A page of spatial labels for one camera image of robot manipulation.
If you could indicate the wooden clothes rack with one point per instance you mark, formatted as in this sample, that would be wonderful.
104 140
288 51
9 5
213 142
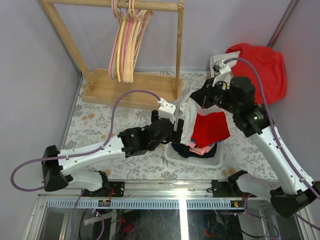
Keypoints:
101 89

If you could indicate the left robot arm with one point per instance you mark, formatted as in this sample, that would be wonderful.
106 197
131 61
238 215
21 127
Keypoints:
62 168

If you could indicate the pink plastic hanger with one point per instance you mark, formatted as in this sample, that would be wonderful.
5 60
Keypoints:
117 13

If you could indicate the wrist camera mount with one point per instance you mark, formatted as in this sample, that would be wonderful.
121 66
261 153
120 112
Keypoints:
166 110
221 72

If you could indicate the red t shirt on basket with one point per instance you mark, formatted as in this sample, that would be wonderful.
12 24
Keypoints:
270 67

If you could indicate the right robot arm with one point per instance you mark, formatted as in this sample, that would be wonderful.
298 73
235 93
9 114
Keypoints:
295 189

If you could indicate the white back laundry basket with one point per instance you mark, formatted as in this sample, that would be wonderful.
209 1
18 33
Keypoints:
222 57

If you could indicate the pile of folded clothes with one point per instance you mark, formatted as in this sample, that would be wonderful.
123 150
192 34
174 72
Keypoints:
208 131

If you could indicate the yellow plastic hanger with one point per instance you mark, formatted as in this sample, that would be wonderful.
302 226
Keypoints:
120 38

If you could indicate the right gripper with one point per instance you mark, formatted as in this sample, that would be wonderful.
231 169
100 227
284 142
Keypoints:
201 97

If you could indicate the white front laundry basket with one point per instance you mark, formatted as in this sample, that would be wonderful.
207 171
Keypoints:
214 162

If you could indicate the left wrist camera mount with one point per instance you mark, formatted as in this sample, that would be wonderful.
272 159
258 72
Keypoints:
166 110

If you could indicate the aluminium rail frame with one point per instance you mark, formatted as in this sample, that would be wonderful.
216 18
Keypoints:
144 194

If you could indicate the peach plastic hanger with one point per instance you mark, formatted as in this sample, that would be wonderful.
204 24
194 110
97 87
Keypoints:
140 21

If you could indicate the white laundry basket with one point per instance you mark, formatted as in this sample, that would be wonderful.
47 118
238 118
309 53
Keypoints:
214 162
222 57

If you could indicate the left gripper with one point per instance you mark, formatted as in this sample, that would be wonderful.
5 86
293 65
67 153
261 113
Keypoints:
176 139

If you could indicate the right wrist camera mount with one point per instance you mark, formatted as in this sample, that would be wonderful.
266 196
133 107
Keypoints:
221 72

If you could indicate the white t shirt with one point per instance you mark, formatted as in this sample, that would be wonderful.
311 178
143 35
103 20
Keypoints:
187 110

